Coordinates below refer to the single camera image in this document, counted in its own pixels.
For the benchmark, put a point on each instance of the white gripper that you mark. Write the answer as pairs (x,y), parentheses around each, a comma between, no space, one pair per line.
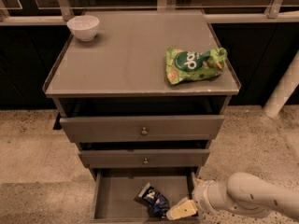
(201,194)

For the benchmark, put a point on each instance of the blue chip bag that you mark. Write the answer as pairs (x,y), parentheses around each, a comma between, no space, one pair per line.
(156,202)

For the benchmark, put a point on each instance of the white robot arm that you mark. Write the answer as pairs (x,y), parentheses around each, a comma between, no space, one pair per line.
(241,194)

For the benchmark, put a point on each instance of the middle grey drawer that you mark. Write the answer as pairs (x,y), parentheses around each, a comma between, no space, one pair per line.
(134,158)

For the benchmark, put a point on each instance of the grey drawer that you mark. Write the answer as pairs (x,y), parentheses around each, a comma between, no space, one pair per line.
(134,158)
(128,129)
(116,199)

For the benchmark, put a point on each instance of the brass middle drawer knob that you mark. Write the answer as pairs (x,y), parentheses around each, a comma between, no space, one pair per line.
(145,161)

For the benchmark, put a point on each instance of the brass drawer knob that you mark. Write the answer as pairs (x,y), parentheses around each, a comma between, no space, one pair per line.
(145,161)
(144,131)

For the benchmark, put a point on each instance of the bottom grey drawer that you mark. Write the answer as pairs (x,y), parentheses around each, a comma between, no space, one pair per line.
(116,199)

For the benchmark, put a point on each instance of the brass top drawer knob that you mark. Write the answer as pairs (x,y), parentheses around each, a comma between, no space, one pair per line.
(144,131)

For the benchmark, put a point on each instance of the top grey drawer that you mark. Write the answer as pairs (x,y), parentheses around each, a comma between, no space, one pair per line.
(128,129)

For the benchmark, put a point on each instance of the grey drawer cabinet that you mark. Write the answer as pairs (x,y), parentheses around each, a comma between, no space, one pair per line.
(121,73)

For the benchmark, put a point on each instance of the green chip bag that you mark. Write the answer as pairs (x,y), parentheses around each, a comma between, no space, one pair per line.
(182,65)

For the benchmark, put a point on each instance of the white ceramic bowl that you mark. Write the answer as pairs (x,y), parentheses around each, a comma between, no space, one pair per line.
(84,27)

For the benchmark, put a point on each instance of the metal railing frame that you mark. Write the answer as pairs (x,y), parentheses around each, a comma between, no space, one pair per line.
(58,12)

